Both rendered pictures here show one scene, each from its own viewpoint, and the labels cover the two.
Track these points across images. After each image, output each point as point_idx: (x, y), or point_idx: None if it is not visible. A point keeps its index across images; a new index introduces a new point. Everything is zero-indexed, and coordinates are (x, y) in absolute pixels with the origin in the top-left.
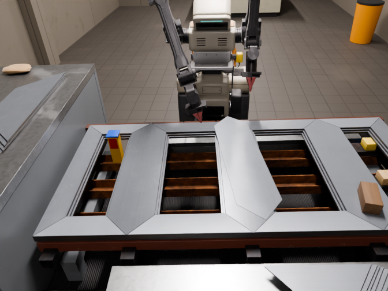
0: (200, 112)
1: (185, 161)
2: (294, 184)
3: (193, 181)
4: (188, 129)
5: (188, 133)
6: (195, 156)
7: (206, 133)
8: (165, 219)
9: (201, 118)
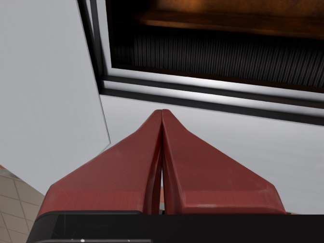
0: (81, 191)
1: (306, 7)
2: None
3: None
4: (277, 149)
5: (285, 109)
6: (248, 22)
7: (159, 93)
8: None
9: (140, 129)
